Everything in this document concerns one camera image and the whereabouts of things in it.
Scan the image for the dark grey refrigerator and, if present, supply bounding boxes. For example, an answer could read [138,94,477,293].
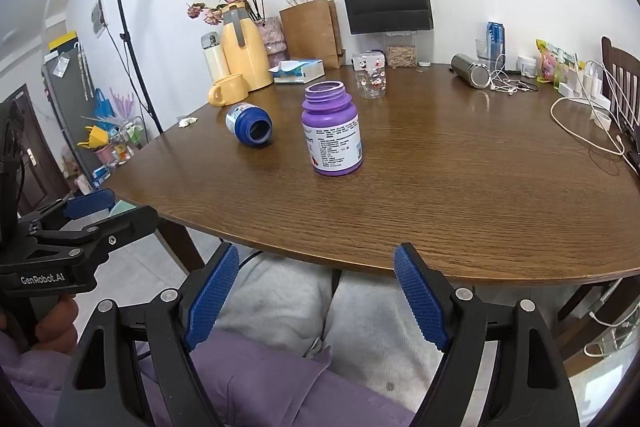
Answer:
[41,42,108,188]

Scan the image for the person's left hand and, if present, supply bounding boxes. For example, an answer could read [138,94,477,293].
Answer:
[36,293,80,356]

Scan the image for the yellow box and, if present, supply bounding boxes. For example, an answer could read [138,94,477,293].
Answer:
[47,31,80,54]

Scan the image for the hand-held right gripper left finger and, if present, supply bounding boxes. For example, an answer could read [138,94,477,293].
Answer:
[54,242,241,427]

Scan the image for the dark brown door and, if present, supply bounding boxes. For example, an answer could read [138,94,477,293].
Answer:
[0,83,71,219]

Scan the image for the clear food container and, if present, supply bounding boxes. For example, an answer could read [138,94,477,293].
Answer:
[385,30,418,68]

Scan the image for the clear drinking glass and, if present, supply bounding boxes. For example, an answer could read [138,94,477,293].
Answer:
[475,38,506,60]

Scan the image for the person's left forearm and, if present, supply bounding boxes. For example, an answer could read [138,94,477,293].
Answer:
[0,329,78,427]

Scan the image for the small cream thermos bottle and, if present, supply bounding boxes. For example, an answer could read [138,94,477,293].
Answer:
[201,32,231,84]

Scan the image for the yellow mug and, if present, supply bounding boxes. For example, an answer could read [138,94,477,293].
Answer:
[208,74,249,108]

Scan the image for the white earphones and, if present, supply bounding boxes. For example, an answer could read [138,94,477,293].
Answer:
[489,54,540,96]

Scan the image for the white charging cable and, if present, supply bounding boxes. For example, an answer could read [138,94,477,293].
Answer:
[550,59,631,156]

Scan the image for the purple plastic bottle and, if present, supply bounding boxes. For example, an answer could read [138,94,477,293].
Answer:
[301,81,363,178]

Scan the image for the clear printed glass cup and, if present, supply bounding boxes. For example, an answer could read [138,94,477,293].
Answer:
[352,50,389,100]

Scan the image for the white power strip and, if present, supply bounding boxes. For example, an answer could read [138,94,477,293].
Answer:
[557,60,613,110]

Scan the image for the steel thermos flask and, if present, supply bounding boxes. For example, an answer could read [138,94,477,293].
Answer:
[450,53,492,89]

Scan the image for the blue drink can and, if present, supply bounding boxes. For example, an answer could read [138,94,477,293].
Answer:
[487,22,505,58]

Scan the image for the person's purple jacket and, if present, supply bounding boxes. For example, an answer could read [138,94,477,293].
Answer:
[135,334,417,427]

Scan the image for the pink textured vase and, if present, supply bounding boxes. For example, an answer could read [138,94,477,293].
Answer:
[260,17,290,68]

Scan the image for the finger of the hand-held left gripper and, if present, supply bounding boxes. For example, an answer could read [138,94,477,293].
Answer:
[35,205,160,260]
[17,188,117,234]

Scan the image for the yellow thermos jug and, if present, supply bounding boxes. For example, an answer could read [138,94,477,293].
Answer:
[220,3,274,92]

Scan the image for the tissue box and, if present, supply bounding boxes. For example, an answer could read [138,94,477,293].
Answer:
[267,58,325,84]

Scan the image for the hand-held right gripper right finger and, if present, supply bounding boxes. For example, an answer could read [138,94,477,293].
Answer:
[394,242,581,427]

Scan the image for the blue bag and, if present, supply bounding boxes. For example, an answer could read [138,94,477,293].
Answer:
[93,88,117,118]

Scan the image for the brown paper bag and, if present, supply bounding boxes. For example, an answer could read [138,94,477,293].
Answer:
[279,0,346,68]

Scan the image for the wooden chair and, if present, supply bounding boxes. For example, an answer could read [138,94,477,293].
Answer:
[555,274,640,378]
[600,36,640,128]

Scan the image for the colourful snack packet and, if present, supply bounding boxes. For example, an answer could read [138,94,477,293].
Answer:
[536,39,586,86]

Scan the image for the blue plastic bottle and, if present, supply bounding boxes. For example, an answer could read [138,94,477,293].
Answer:
[225,103,273,148]

